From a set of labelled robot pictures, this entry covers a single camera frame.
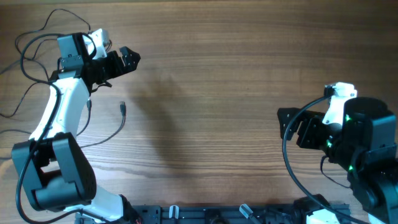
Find thick black USB cable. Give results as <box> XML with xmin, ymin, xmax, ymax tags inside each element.
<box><xmin>76</xmin><ymin>99</ymin><xmax>127</xmax><ymax>149</ymax></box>

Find thin black USB cable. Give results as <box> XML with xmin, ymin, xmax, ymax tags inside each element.
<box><xmin>0</xmin><ymin>57</ymin><xmax>50</xmax><ymax>135</ymax></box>

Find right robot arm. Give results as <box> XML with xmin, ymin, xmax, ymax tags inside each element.
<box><xmin>277</xmin><ymin>97</ymin><xmax>397</xmax><ymax>223</ymax></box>

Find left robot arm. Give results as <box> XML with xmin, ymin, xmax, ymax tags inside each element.
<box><xmin>11</xmin><ymin>29</ymin><xmax>142</xmax><ymax>223</ymax></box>

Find black left camera cable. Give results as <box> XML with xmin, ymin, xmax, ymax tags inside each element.
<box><xmin>15</xmin><ymin>32</ymin><xmax>119</xmax><ymax>224</ymax></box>

